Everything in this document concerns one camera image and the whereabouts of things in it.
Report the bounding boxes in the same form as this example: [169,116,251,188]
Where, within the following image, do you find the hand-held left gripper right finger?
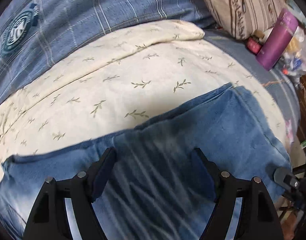
[191,147,284,240]

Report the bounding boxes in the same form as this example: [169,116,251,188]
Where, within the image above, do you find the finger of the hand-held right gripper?
[273,167,305,193]

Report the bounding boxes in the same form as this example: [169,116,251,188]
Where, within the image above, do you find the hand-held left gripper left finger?
[23,147,118,240]

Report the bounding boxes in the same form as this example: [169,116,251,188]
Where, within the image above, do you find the blue denim pants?
[0,82,293,240]

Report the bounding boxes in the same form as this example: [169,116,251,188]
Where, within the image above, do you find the blue striped bedsheet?
[205,29,301,133]

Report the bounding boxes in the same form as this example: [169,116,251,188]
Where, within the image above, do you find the cream leaf-print blanket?
[0,20,290,188]

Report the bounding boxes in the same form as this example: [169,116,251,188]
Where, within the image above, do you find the clear plastic bag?
[278,26,306,82]

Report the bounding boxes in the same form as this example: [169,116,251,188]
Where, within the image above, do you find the red jar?
[246,36,263,55]

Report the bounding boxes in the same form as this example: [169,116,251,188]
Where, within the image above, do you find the purple bottle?
[256,8,299,72]

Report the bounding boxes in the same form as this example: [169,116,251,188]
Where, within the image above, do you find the blue plaid duvet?
[0,0,218,110]

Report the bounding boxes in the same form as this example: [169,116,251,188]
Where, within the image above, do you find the beige striped pillow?
[190,0,287,40]

